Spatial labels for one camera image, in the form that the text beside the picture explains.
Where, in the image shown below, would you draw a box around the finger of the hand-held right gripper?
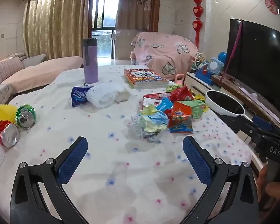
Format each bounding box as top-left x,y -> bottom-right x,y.
252,115 -> 280,137
229,115 -> 262,141

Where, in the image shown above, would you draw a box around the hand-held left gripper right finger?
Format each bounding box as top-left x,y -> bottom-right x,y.
180,135 -> 258,224

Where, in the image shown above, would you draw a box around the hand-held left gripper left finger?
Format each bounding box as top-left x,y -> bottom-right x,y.
10,136 -> 89,224

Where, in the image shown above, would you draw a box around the white bin with black liner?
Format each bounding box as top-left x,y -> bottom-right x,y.
205,90 -> 246,119

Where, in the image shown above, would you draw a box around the blue snack packet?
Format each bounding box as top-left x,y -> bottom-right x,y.
71,86 -> 94,107

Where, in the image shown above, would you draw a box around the white foam fruit net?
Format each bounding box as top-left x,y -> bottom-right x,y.
87,82 -> 129,109

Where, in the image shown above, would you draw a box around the person's right hand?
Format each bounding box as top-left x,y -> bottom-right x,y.
256,164 -> 280,213

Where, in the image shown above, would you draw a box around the orange snack packet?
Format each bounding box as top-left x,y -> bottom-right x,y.
167,101 -> 194,134

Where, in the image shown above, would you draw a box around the green drink carton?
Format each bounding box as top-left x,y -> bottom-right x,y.
189,99 -> 207,120

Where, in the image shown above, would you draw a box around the white television cabinet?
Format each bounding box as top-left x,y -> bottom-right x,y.
185,72 -> 280,168

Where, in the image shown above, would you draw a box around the black television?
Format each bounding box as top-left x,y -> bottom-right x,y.
224,18 -> 280,123

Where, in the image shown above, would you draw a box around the crumpled coloured paper ball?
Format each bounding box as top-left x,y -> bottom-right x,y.
131,105 -> 170,143

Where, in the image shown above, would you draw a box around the crushed green can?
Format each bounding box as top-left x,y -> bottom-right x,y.
15,104 -> 37,130

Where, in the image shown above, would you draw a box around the blue toy cash register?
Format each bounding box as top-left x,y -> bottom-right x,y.
195,63 -> 214,86

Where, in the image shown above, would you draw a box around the blue bone-shaped wrapper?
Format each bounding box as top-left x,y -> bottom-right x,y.
155,99 -> 173,111

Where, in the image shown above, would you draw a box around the crushed red can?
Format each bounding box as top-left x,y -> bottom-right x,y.
0,120 -> 21,148

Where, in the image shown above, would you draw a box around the pink thin rod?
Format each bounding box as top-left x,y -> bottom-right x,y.
219,20 -> 243,85

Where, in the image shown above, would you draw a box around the green foil pouch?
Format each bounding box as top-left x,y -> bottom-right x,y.
166,84 -> 181,93

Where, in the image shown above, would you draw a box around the pink kettlebell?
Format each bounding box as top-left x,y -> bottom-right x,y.
173,73 -> 186,86

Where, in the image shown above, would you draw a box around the toy ferris wheel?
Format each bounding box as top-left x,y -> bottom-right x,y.
192,52 -> 206,70

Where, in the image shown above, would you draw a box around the white tissue pack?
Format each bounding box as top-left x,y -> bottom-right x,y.
114,90 -> 131,103

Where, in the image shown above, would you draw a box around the yellow foam fruit net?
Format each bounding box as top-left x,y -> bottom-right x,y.
0,104 -> 18,123

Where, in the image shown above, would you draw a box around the pink sofa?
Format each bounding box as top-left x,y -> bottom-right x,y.
0,52 -> 85,115

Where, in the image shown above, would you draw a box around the purple thermos bottle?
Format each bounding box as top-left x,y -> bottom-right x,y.
82,38 -> 99,85

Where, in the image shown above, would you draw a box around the orange children's book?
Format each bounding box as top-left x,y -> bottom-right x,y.
124,68 -> 170,89

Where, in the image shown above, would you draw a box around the grey cushion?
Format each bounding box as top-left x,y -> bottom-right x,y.
22,54 -> 47,69

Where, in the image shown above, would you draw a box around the pink heart-print blanket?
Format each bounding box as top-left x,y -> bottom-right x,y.
131,31 -> 199,78

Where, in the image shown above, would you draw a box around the pink striped cushion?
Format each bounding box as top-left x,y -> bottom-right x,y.
0,57 -> 25,85

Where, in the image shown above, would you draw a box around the red hanging knot decoration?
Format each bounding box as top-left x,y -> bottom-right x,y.
192,0 -> 205,47

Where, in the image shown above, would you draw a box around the gold patterned curtain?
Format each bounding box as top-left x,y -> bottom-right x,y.
22,0 -> 91,60

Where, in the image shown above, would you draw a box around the balcony glass door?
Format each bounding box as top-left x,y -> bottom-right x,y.
91,0 -> 119,59

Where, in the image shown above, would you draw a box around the beige sheer curtain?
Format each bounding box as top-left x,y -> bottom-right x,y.
115,0 -> 153,32

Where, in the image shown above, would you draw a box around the red round wall decoration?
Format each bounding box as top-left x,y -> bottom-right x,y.
265,0 -> 279,16

